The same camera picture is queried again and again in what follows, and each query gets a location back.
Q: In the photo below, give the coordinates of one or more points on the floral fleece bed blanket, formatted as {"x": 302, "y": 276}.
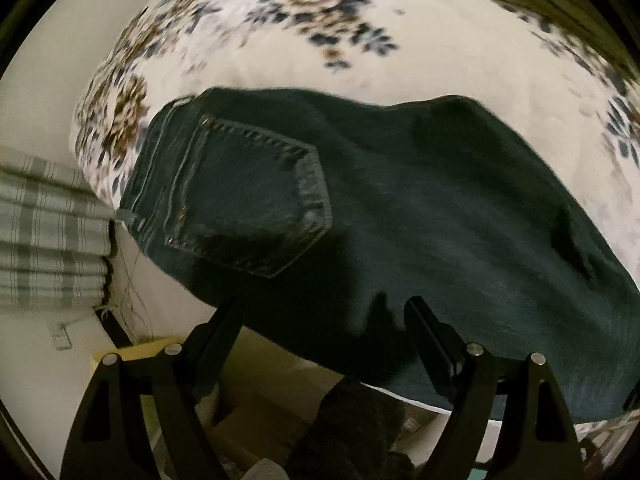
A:
{"x": 568, "y": 100}

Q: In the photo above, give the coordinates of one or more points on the green plaid curtain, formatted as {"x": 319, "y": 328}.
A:
{"x": 55, "y": 237}

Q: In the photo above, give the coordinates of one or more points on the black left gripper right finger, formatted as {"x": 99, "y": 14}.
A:
{"x": 509, "y": 417}

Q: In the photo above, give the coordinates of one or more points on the yellow cardboard box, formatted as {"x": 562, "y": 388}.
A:
{"x": 136, "y": 366}

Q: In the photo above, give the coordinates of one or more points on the dark blue denim jeans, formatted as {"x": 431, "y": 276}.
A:
{"x": 317, "y": 218}

